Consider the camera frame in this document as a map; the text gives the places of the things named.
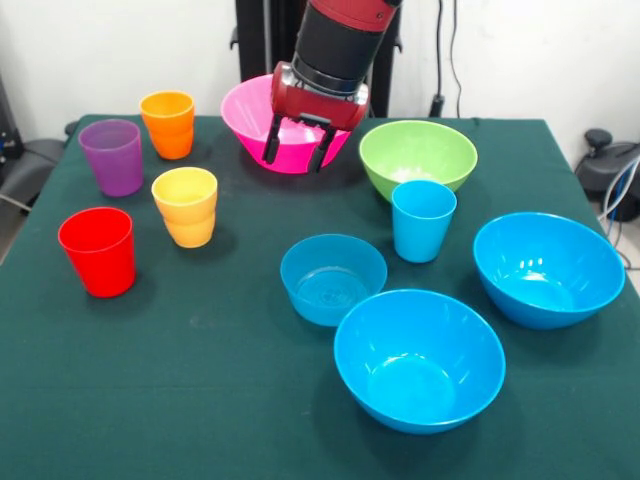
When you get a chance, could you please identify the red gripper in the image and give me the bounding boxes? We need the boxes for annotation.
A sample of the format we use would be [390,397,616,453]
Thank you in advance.
[262,61,370,174]

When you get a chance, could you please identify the small blue bowl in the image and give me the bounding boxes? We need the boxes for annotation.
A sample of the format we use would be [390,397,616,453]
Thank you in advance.
[279,233,389,328]

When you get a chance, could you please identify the yellow cup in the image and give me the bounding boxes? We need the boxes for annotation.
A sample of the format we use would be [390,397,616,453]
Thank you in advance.
[151,166,219,249]

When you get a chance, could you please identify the pink bowl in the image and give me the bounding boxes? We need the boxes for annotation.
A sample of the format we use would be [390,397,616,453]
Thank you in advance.
[220,73,371,175]

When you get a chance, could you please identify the green bowl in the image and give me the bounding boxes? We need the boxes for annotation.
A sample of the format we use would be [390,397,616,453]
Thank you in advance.
[358,119,479,204]

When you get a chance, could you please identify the orange cup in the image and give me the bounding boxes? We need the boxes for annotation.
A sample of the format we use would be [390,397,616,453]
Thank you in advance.
[138,90,196,161]

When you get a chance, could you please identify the blue cup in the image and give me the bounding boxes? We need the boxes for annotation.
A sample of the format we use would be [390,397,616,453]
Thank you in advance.
[391,180,458,264]

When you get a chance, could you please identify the purple cup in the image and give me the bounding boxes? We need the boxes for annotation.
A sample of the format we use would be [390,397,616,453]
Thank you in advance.
[78,118,145,198]

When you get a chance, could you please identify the red cup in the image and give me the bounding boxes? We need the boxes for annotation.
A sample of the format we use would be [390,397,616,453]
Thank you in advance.
[57,206,137,299]

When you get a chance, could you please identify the dark green tablecloth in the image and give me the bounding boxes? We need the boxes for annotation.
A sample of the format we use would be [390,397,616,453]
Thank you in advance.
[0,113,640,480]

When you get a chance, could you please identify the large blue bowl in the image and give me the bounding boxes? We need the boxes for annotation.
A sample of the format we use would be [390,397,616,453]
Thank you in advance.
[473,211,627,330]
[333,288,507,435]

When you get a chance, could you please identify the black chair base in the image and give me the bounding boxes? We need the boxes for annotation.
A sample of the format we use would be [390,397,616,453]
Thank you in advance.
[574,128,640,224]

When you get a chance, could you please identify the black wall cable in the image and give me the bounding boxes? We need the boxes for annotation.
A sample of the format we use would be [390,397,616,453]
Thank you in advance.
[429,0,481,121]

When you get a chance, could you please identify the blue and white cables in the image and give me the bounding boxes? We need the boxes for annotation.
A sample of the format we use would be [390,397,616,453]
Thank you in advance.
[597,152,640,269]

